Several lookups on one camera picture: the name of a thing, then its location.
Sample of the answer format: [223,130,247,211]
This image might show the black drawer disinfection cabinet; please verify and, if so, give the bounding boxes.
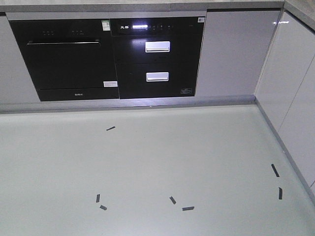
[110,16,205,99]

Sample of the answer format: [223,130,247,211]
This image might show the black built-in dishwasher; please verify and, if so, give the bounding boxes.
[9,19,119,101]

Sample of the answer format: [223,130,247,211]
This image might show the grey cabinet door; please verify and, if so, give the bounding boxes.
[195,9,280,96]

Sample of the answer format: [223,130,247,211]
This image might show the white side cabinet door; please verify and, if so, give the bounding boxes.
[255,11,315,187]

